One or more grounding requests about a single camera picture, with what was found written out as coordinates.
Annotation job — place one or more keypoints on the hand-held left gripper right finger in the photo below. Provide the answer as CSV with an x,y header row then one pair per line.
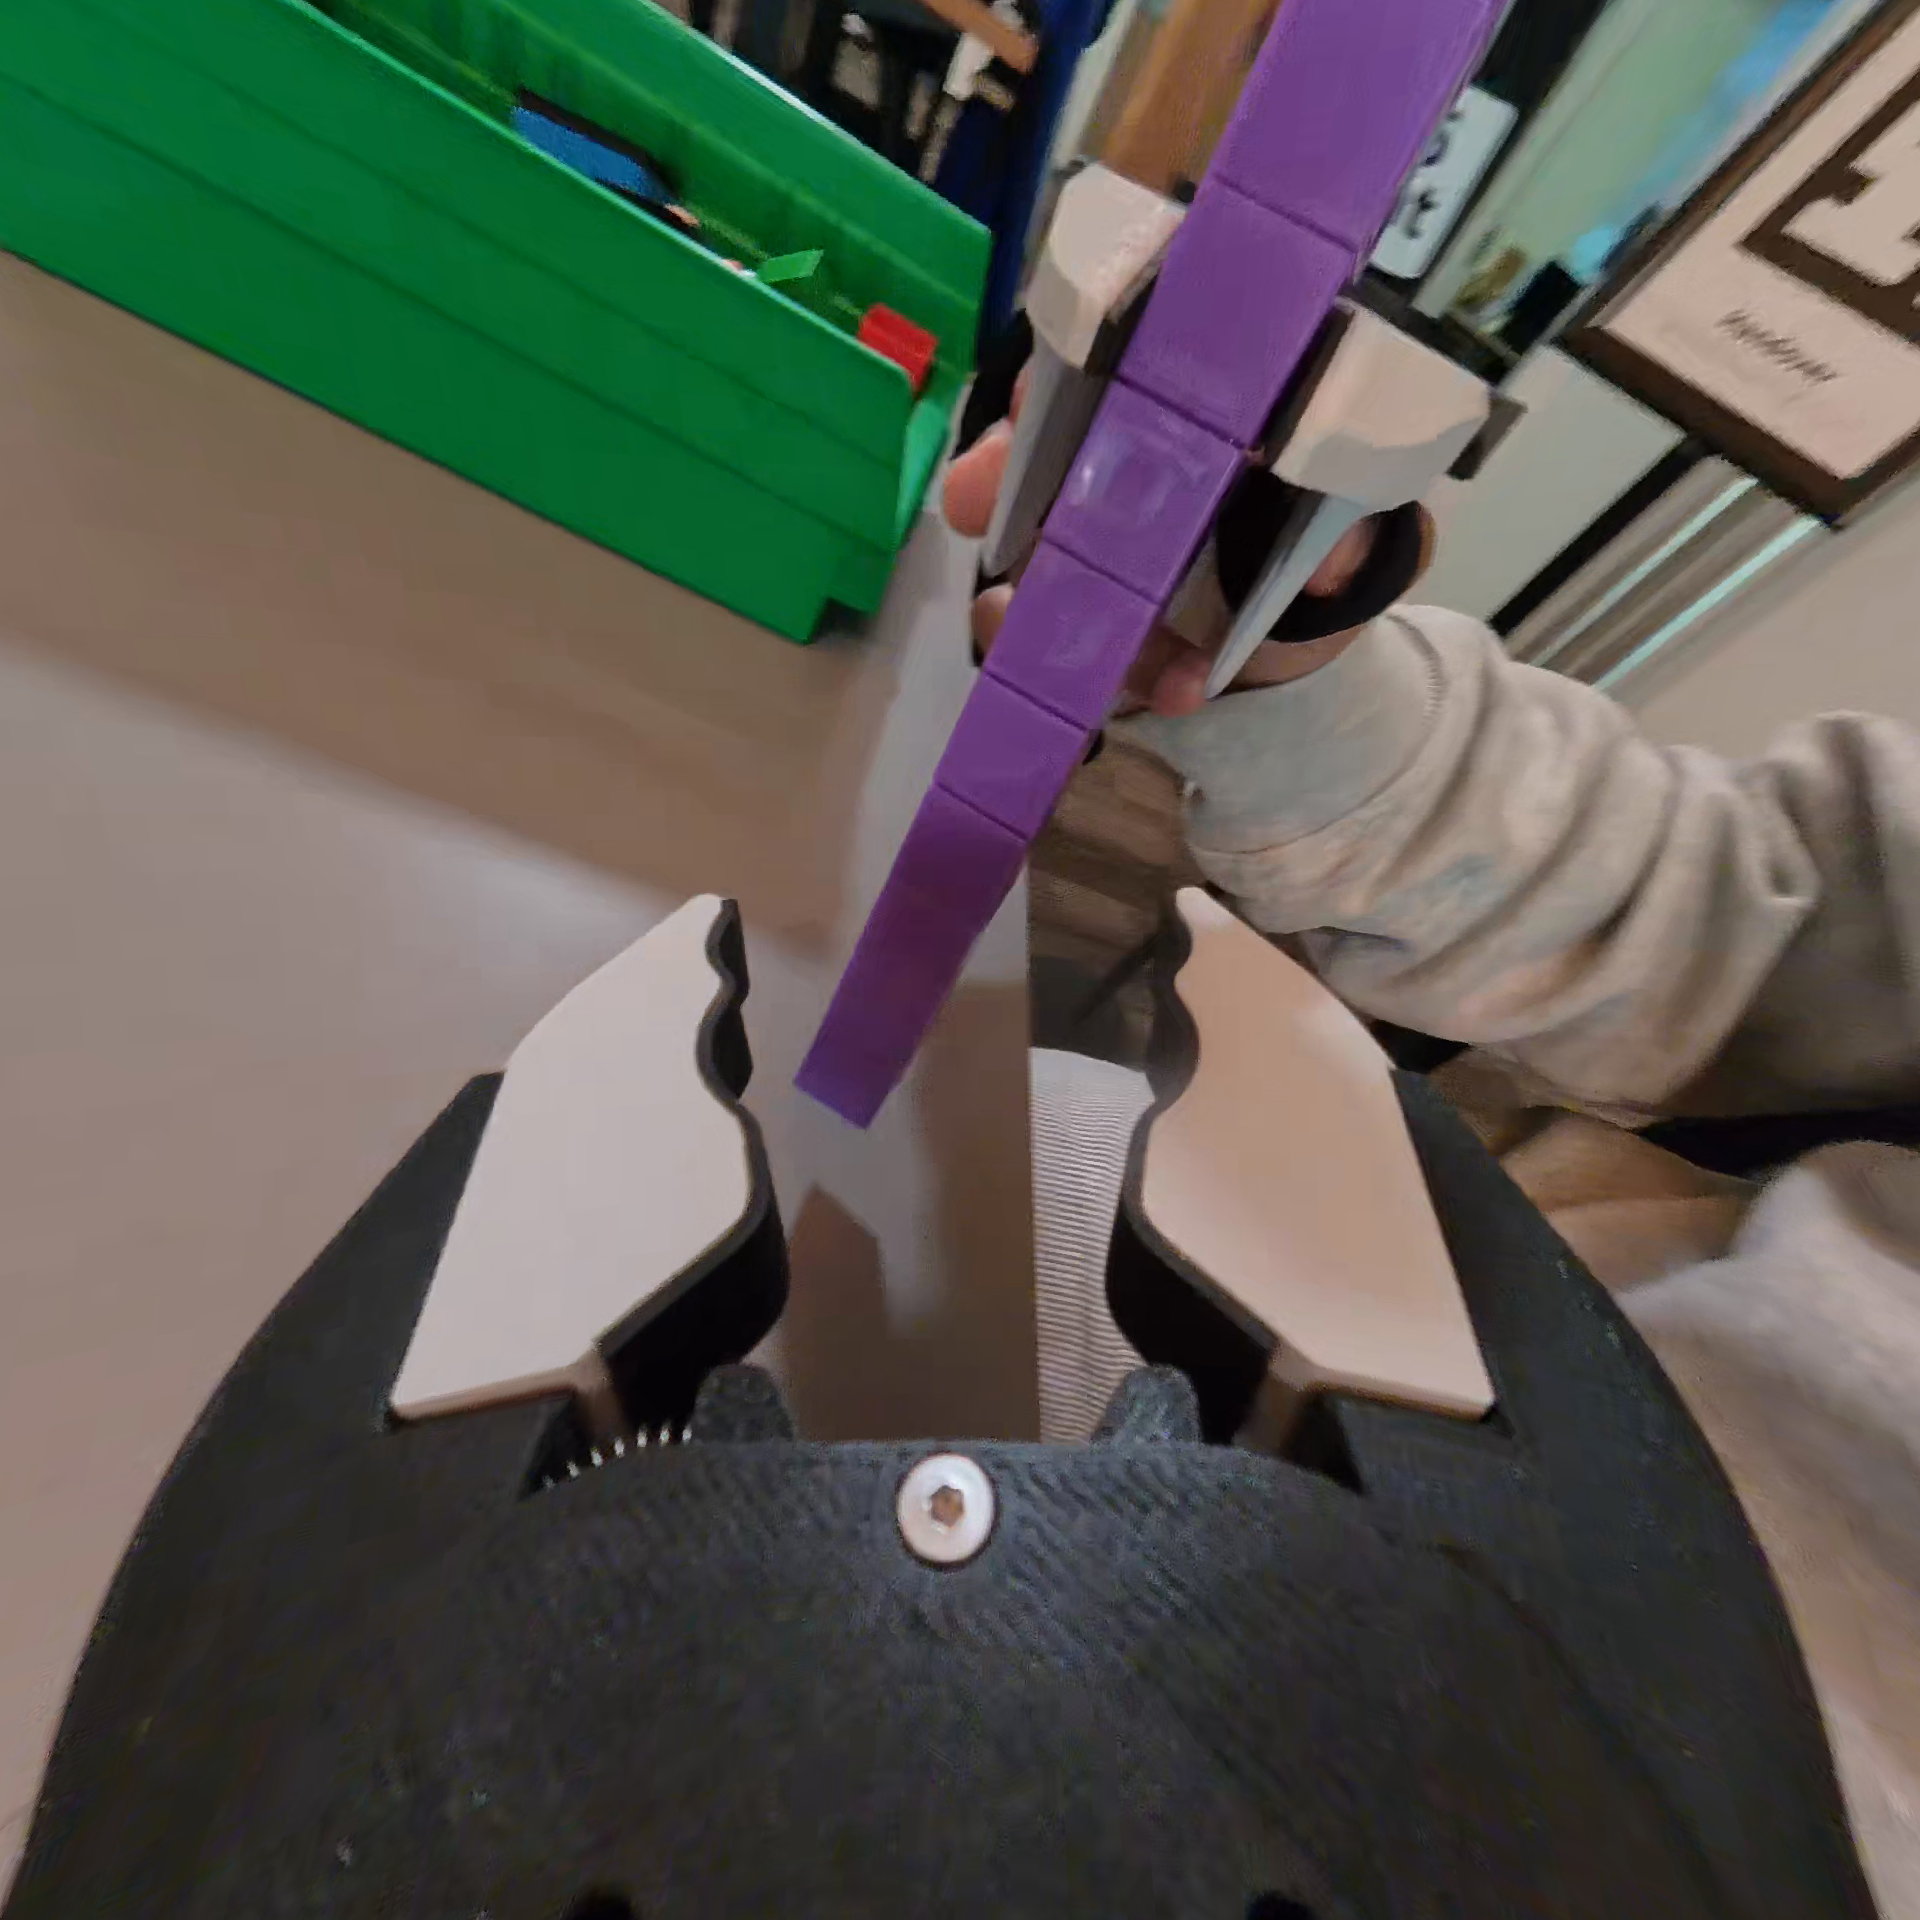
x,y
1306,1201

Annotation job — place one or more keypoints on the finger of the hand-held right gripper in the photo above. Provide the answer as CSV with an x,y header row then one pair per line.
x,y
1387,411
1102,264

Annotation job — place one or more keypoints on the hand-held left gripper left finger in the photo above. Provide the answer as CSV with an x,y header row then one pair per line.
x,y
586,1201

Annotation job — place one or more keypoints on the purple segmented bar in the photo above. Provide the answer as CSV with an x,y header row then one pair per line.
x,y
1171,330

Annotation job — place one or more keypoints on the person's right forearm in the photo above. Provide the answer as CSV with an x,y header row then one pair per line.
x,y
1501,869

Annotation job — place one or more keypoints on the grey desk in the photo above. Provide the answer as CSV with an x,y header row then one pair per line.
x,y
301,902

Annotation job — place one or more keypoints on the person's right hand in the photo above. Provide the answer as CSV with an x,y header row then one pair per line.
x,y
978,487

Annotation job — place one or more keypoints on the blue jacket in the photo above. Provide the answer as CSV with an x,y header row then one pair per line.
x,y
1005,150

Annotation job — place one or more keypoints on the red block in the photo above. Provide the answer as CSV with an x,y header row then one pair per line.
x,y
902,345

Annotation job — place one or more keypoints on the person's striped trousers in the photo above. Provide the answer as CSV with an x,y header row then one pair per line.
x,y
1079,1231

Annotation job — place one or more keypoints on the small green block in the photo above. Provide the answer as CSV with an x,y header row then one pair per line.
x,y
787,267

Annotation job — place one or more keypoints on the framed marker sign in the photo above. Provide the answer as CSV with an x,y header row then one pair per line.
x,y
1769,330

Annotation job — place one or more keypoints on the blue block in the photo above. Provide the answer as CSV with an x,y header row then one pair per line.
x,y
593,150

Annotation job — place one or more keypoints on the person's grey sweatshirt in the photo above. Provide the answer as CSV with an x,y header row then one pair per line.
x,y
1800,1424

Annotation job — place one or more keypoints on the green plastic bin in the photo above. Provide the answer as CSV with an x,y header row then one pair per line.
x,y
375,345

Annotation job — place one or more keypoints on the wooden post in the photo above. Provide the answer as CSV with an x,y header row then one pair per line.
x,y
1185,75

